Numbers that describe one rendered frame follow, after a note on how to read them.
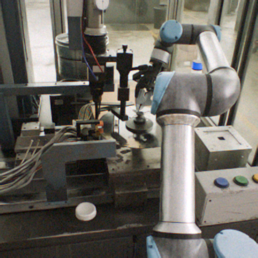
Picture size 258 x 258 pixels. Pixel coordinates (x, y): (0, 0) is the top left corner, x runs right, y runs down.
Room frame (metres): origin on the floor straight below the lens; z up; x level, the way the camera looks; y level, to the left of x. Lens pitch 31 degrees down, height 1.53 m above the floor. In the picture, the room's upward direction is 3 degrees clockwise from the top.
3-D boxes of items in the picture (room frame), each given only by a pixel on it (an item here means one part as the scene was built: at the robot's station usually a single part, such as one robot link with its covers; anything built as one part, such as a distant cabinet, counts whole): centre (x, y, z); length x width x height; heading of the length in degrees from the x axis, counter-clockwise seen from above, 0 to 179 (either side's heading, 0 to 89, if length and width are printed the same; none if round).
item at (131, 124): (1.03, -0.03, 0.96); 0.11 x 0.11 x 0.03
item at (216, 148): (1.04, -0.37, 0.82); 0.18 x 0.18 x 0.15; 12
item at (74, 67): (1.74, 0.31, 0.93); 0.31 x 0.31 x 0.36
